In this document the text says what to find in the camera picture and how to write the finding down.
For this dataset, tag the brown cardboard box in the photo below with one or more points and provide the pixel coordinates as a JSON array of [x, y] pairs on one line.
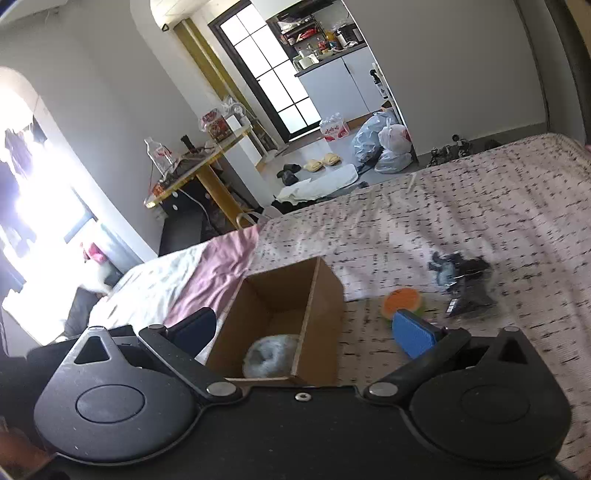
[[304, 299]]

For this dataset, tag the black framed glass door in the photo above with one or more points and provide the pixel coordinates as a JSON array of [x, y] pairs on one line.
[[252, 45]]

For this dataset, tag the white red plastic bag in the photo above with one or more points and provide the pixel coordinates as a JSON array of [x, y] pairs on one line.
[[395, 138]]

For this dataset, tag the white kitchen cabinet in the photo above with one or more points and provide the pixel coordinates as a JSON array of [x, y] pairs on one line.
[[343, 85]]

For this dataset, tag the white floor mat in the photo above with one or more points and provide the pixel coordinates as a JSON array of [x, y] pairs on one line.
[[311, 190]]

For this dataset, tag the clear plastic bag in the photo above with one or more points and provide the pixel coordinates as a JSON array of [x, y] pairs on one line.
[[392, 163]]

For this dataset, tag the patterned white bed cover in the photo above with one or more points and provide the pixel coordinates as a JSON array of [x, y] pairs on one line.
[[524, 207]]

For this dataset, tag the pair of sneakers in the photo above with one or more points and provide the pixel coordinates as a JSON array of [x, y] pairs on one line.
[[459, 148]]

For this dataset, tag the water bottle pack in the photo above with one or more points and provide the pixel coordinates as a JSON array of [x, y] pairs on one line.
[[334, 127]]

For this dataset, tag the yellow slipper right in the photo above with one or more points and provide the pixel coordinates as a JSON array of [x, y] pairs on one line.
[[331, 159]]

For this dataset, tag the yellow slipper left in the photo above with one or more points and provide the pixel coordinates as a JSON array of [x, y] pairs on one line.
[[313, 166]]

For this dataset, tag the yellow slipper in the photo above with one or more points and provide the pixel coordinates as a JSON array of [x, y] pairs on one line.
[[331, 159], [313, 166]]

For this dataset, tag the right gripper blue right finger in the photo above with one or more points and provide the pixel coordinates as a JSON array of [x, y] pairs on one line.
[[430, 349]]

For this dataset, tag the grey garbage bag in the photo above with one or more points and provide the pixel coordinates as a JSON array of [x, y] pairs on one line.
[[366, 141]]

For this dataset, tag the shiny plastic packaged item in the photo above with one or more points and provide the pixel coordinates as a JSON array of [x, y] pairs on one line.
[[469, 294]]

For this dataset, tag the mauve pink blanket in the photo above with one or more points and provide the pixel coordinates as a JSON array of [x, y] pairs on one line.
[[220, 269]]

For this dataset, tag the round yellow-edged table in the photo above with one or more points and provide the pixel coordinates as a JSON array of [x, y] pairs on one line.
[[202, 171]]

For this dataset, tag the clear plastic water bottle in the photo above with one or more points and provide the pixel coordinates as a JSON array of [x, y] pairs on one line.
[[161, 157]]

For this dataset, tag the orange burger plush toy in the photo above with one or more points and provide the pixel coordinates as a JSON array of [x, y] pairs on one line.
[[402, 299]]

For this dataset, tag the light blue fuzzy sock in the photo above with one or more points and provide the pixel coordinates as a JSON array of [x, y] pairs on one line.
[[270, 357]]

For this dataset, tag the black slippers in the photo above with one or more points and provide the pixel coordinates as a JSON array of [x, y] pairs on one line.
[[288, 175]]

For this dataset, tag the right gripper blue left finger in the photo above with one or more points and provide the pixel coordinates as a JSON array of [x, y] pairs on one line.
[[176, 348]]

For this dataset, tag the black low cabinet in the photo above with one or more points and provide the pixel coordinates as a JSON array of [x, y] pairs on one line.
[[181, 231]]

